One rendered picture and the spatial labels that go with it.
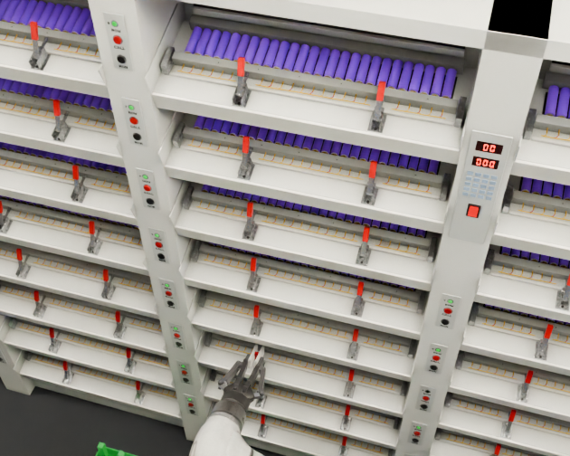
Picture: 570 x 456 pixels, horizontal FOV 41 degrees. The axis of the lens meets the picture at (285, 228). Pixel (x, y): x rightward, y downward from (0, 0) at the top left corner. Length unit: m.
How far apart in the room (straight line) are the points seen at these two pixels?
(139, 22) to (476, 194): 0.70
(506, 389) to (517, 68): 0.98
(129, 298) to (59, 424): 0.82
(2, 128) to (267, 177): 0.63
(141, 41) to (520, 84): 0.68
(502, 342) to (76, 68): 1.13
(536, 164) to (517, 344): 0.58
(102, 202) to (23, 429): 1.23
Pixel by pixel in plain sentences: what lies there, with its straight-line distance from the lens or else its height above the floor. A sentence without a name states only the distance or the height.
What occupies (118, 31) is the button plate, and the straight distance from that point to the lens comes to 1.48.
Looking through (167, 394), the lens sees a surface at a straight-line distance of 2.64.
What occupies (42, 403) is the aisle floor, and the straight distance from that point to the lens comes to 2.93.
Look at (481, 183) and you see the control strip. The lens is 1.46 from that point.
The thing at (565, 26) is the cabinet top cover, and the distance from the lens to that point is 1.31.
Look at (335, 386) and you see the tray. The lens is 2.19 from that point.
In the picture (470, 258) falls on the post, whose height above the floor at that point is 1.23.
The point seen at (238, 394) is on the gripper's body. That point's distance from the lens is 2.00.
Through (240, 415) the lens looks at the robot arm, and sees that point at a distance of 1.97.
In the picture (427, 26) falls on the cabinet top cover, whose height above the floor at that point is 1.75.
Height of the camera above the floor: 2.43
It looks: 48 degrees down
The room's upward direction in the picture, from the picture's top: 1 degrees counter-clockwise
